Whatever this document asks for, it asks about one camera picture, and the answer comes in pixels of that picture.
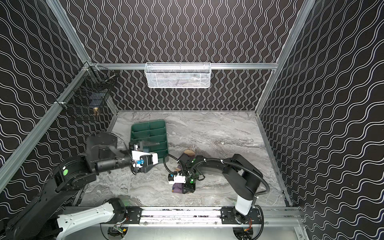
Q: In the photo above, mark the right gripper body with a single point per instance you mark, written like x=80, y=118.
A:
x=186, y=173

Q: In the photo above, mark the purple striped sock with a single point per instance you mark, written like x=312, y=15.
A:
x=177, y=188

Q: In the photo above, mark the green compartment tray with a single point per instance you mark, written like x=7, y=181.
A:
x=150, y=137

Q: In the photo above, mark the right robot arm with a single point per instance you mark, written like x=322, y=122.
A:
x=245, y=179

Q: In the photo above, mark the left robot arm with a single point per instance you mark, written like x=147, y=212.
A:
x=38, y=221

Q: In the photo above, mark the small brass object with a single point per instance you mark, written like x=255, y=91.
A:
x=96, y=111

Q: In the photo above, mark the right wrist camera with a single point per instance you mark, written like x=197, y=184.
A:
x=176, y=179

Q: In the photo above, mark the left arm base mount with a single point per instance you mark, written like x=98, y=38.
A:
x=126, y=214

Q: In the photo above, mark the aluminium front rail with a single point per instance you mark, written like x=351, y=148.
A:
x=210, y=217

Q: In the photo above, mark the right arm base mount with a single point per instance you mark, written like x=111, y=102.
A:
x=241, y=216

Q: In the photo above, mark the black wire basket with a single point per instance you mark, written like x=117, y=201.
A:
x=92, y=91

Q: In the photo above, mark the white wire basket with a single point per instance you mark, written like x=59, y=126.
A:
x=178, y=75

